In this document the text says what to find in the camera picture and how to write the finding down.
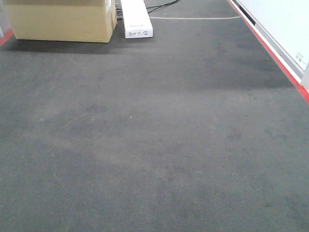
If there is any black cable behind boxes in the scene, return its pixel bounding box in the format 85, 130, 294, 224
115, 0, 181, 20

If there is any white conveyor side guard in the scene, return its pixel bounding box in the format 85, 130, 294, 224
229, 0, 309, 101

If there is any long white carton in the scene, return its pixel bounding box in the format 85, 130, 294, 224
121, 0, 154, 39

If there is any brown cardboard box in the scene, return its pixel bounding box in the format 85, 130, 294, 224
3, 0, 117, 43

